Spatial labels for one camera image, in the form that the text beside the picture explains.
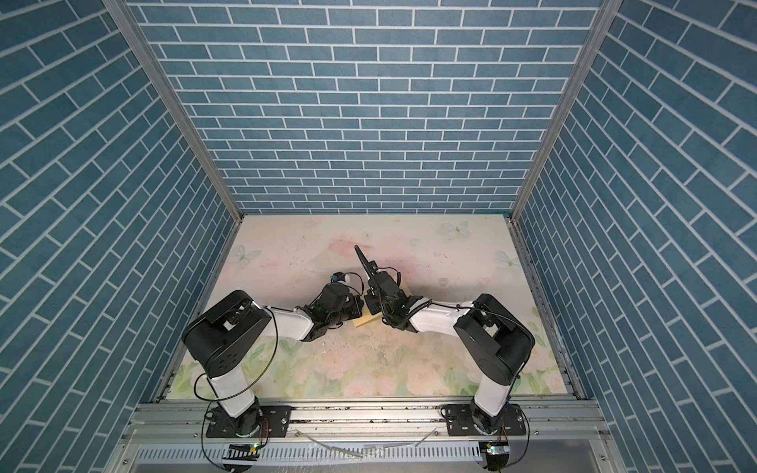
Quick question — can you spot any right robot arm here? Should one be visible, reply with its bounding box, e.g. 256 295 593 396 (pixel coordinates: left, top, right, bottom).
366 269 535 435

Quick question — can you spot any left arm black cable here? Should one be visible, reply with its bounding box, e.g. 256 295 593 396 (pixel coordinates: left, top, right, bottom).
191 270 368 468

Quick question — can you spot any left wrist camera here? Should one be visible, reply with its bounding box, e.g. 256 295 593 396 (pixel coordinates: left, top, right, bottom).
330 272 350 285

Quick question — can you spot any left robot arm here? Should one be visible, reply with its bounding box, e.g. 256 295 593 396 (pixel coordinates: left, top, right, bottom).
183 282 364 438

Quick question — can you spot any left corner aluminium post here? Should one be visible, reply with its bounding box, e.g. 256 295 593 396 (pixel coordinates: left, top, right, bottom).
103 0 244 224

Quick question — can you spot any white slotted cable duct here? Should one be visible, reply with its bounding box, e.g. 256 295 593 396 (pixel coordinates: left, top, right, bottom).
136 441 482 466

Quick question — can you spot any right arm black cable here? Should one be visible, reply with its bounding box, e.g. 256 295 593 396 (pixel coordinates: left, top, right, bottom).
353 244 536 468

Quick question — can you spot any right corner aluminium post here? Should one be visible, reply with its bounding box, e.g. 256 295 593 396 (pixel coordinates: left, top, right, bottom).
511 0 622 222

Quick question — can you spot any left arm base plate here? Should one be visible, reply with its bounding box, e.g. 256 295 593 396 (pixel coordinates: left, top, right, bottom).
205 404 292 439

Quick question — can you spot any corner aluminium post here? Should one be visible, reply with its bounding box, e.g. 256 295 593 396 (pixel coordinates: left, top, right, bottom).
511 0 622 222
103 0 244 224

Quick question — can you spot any yellow envelope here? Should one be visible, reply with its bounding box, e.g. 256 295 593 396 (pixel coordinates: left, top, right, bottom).
350 280 412 327

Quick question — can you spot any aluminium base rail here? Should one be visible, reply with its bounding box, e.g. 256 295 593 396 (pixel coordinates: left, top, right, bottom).
124 397 611 443

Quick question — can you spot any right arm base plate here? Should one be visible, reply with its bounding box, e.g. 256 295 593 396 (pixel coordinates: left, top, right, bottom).
440 403 528 437

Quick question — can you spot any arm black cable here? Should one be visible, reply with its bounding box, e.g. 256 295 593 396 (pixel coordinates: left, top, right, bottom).
353 244 536 468
191 270 368 468

